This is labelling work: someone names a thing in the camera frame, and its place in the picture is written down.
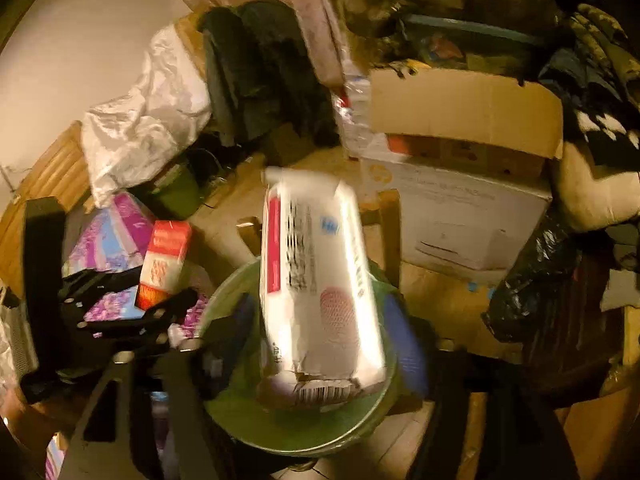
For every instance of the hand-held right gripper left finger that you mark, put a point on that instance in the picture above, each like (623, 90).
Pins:
(238, 331)

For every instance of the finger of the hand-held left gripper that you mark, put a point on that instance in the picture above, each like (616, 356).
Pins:
(100, 282)
(165, 310)

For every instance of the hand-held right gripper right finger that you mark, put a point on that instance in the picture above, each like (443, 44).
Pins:
(407, 345)

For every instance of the small red and white carton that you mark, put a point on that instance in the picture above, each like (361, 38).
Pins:
(164, 260)

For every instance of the white carton with red label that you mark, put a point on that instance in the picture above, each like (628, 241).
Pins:
(320, 290)

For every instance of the green round bin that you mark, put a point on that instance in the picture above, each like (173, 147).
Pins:
(310, 427)

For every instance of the floral striped bed sheet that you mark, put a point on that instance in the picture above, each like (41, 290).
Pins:
(107, 240)

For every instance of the wooden headboard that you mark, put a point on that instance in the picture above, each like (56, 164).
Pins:
(40, 180)

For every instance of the green bucket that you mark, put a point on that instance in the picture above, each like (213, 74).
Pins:
(175, 192)

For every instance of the black plastic bag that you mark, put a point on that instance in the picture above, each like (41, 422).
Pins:
(535, 280)

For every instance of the white printer box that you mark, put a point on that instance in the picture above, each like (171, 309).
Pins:
(465, 210)

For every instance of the white satin pillow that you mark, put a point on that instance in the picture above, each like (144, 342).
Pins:
(145, 110)

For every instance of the cream cushion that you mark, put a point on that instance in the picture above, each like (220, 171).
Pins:
(590, 190)

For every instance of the brown cardboard box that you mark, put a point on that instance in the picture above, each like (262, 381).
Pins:
(465, 105)

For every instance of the black and white patterned cloth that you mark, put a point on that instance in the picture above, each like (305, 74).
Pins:
(595, 100)

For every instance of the beige curtain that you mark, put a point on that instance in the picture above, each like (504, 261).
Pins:
(300, 5)

